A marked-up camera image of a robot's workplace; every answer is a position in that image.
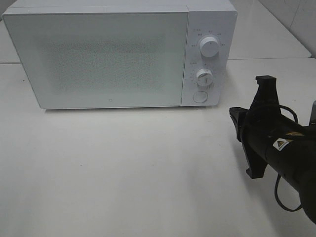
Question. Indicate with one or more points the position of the white microwave oven body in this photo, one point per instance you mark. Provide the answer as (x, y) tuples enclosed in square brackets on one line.
[(205, 17)]

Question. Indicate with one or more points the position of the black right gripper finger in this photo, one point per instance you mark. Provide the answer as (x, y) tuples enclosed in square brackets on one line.
[(238, 115), (266, 93)]

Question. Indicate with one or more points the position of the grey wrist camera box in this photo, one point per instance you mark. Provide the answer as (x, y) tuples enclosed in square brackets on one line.
[(313, 114)]

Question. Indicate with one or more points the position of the round white door button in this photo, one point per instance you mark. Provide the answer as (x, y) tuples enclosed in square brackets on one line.
[(200, 97)]

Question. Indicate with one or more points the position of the white microwave knob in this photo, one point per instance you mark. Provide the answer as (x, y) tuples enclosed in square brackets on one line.
[(209, 46), (204, 77)]

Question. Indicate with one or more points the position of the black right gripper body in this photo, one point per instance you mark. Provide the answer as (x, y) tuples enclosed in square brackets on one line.
[(259, 128)]

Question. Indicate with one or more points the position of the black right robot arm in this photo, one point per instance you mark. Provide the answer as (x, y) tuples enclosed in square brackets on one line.
[(293, 157)]

